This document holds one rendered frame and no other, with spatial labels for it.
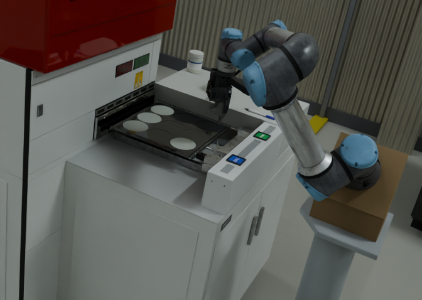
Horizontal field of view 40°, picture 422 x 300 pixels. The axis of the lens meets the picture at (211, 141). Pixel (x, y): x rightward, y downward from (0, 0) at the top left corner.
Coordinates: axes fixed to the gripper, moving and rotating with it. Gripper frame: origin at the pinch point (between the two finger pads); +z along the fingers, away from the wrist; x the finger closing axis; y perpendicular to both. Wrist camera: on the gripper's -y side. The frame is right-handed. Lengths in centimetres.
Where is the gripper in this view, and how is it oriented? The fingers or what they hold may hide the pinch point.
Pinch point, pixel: (221, 117)
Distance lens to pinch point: 225.2
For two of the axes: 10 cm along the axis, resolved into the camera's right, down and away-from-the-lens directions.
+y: -9.7, -0.4, -2.4
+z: -1.6, 8.6, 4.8
